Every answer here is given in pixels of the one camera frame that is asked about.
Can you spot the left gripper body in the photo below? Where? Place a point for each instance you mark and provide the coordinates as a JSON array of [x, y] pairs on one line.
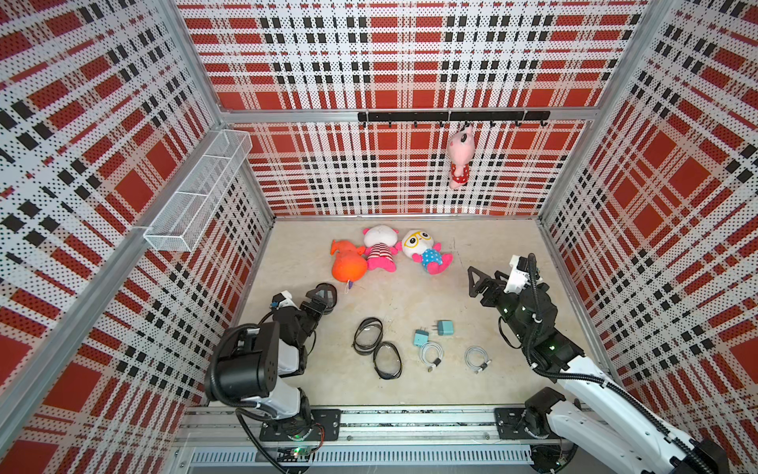
[[307, 319]]

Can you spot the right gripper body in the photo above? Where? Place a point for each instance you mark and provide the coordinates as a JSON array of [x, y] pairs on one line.
[[507, 305]]

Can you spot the teal charger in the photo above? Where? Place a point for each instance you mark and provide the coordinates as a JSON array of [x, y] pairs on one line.
[[421, 338], [445, 328]]

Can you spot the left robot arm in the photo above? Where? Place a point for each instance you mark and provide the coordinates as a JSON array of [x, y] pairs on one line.
[[249, 366]]

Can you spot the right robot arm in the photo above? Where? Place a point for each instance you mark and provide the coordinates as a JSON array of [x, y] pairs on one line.
[[588, 408]]

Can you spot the orange plush toy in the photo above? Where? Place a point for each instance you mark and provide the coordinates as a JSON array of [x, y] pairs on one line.
[[350, 264]]

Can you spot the pink striped plush doll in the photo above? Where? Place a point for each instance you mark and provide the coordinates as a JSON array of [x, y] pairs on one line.
[[381, 244]]

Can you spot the teal charger bottom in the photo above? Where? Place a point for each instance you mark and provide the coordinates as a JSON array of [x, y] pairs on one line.
[[421, 338]]

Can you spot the pink hanging plush toy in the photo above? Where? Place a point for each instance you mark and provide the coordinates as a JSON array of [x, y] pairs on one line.
[[460, 151]]

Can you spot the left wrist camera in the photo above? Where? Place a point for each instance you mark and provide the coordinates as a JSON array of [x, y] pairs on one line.
[[282, 300]]

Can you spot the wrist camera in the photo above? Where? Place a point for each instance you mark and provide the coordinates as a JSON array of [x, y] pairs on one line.
[[519, 278], [282, 300]]

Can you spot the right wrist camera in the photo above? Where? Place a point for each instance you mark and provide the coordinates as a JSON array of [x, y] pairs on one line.
[[519, 278]]

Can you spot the white wire mesh basket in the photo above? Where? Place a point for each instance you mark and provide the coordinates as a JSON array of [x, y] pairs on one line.
[[181, 224]]

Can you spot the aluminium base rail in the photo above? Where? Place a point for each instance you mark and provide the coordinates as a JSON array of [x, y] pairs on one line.
[[213, 440]]

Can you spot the black hook rail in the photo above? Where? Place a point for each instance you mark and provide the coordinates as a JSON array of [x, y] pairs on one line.
[[517, 117]]

